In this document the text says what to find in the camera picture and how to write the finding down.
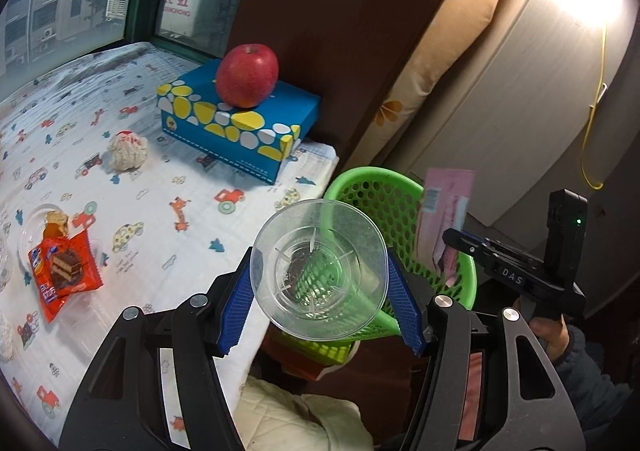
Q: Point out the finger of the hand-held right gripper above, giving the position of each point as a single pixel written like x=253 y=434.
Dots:
x=470 y=247

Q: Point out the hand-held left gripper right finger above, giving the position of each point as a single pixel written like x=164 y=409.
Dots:
x=405 y=306

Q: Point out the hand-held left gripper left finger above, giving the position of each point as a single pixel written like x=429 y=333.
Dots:
x=237 y=301

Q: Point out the pink packet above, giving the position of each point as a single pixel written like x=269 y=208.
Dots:
x=450 y=196

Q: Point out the clear plastic cup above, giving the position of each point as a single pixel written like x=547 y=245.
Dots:
x=320 y=271

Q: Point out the green mesh basket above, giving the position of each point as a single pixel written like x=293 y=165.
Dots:
x=370 y=186

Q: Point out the paper food wrapper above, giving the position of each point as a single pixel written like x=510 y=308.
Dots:
x=127 y=151

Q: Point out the translucent plastic lid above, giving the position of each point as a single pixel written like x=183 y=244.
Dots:
x=32 y=231

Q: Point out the person's right forearm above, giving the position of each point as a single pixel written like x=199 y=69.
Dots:
x=590 y=381

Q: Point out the person's right hand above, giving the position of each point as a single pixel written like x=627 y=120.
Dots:
x=547 y=331

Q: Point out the red box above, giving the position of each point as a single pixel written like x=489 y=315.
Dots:
x=300 y=368

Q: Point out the white quilted cloth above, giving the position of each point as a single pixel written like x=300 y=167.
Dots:
x=280 y=411

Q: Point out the printed blanket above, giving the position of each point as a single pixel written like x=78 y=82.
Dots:
x=150 y=211

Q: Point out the blue spotted tissue box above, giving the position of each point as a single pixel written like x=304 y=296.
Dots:
x=240 y=136

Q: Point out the red snack packet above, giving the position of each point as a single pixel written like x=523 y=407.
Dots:
x=62 y=271

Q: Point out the brown snack piece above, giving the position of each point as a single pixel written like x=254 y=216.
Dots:
x=55 y=226

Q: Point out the cream flowered pillow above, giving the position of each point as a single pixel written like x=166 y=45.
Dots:
x=450 y=46

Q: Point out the red apple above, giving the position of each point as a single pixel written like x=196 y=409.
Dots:
x=247 y=76

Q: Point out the white crumpled tissue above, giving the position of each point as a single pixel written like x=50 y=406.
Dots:
x=4 y=336

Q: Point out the clear plastic container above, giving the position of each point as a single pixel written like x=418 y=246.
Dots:
x=3 y=266

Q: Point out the brown wooden panel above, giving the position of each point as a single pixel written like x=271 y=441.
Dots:
x=325 y=6

